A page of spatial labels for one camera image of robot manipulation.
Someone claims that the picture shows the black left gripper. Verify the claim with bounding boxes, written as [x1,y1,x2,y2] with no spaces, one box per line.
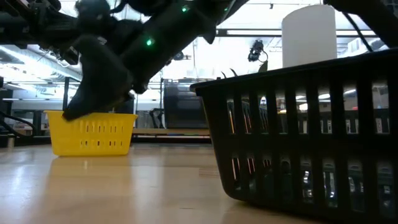
[62,0,234,122]

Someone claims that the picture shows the yellow slotted plastic basket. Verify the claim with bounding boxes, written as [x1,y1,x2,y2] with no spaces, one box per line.
[44,110,139,157]

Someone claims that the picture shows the black background cabinet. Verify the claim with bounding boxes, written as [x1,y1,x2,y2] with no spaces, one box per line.
[163,78,210,129]

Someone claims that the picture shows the green snake plant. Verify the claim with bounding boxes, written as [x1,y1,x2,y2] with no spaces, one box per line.
[221,60,269,79]

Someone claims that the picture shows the black slotted plastic basket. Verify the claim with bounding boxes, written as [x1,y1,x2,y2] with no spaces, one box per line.
[190,49,398,224]

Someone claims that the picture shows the white cylindrical container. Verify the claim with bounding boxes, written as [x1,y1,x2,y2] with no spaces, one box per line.
[281,4,338,69]

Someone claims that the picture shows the black hanging camera device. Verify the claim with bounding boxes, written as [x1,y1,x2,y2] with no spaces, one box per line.
[247,39,269,63]

